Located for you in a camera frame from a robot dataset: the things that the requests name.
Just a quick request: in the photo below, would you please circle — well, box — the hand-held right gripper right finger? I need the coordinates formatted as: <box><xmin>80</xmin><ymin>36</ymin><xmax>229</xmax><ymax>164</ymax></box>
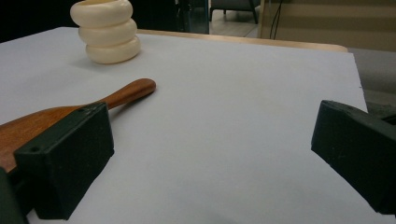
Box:
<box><xmin>311</xmin><ymin>100</ymin><xmax>396</xmax><ymax>216</ymax></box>

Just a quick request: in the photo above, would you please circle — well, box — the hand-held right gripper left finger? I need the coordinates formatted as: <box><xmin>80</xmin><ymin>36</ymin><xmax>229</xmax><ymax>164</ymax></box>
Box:
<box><xmin>13</xmin><ymin>102</ymin><xmax>115</xmax><ymax>221</ymax></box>

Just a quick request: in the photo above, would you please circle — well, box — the brown wooden spatula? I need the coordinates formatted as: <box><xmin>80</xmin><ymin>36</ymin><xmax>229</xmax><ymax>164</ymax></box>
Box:
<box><xmin>0</xmin><ymin>77</ymin><xmax>157</xmax><ymax>174</ymax></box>

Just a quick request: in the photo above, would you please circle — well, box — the cream ribbed utensil holder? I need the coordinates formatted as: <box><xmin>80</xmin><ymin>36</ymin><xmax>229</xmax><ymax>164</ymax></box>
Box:
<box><xmin>69</xmin><ymin>0</ymin><xmax>142</xmax><ymax>65</ymax></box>

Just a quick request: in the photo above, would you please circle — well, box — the beige wooden panel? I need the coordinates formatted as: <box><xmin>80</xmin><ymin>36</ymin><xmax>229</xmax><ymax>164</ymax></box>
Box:
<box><xmin>258</xmin><ymin>0</ymin><xmax>396</xmax><ymax>53</ymax></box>

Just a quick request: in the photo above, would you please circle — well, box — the white table sheet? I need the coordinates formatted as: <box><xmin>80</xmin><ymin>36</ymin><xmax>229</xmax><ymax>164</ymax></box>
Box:
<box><xmin>0</xmin><ymin>26</ymin><xmax>396</xmax><ymax>224</ymax></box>

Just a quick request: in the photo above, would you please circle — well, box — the dark grey chair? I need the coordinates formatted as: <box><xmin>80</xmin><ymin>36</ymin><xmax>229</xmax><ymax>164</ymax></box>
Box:
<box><xmin>209</xmin><ymin>0</ymin><xmax>262</xmax><ymax>25</ymax></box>

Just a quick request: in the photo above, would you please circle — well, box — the black equipment cabinet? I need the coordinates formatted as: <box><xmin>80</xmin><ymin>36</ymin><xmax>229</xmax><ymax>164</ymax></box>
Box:
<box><xmin>174</xmin><ymin>0</ymin><xmax>210</xmax><ymax>35</ymax></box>

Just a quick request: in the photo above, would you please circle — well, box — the black hanging cable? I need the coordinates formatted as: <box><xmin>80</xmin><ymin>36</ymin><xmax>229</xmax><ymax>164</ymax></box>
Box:
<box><xmin>268</xmin><ymin>0</ymin><xmax>284</xmax><ymax>40</ymax></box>

